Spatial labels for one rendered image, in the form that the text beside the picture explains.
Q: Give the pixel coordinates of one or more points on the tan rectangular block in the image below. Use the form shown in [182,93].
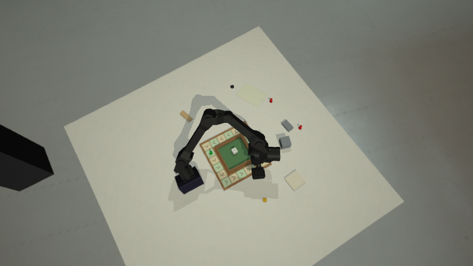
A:
[186,116]

